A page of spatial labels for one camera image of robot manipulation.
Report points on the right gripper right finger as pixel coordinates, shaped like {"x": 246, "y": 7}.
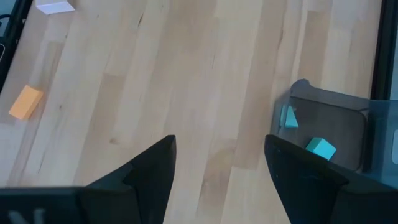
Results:
{"x": 301, "y": 186}

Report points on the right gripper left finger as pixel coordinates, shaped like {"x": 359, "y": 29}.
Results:
{"x": 140, "y": 193}

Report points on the teal block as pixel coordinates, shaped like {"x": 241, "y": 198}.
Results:
{"x": 290, "y": 119}
{"x": 321, "y": 147}

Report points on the orange block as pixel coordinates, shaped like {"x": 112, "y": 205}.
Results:
{"x": 25, "y": 102}

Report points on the pale pink block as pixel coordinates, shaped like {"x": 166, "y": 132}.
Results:
{"x": 54, "y": 6}

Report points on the grey translucent bin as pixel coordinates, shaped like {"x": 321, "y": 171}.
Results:
{"x": 342, "y": 102}

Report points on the black table frame rail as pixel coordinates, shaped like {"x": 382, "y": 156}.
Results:
{"x": 384, "y": 46}
{"x": 12, "y": 37}

